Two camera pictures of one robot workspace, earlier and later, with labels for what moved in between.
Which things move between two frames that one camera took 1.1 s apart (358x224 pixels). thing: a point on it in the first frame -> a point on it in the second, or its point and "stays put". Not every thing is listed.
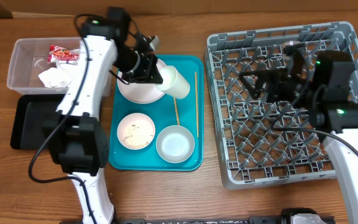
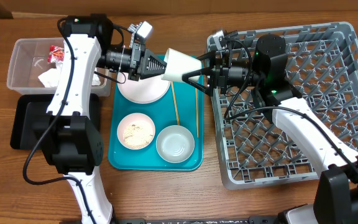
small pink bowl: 135,131 stays put
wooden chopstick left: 176,111 stays put
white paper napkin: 61,75 stays put
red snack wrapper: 58,54 stays put
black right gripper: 269,76 -> 214,73
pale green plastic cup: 174,84 -> 179,64
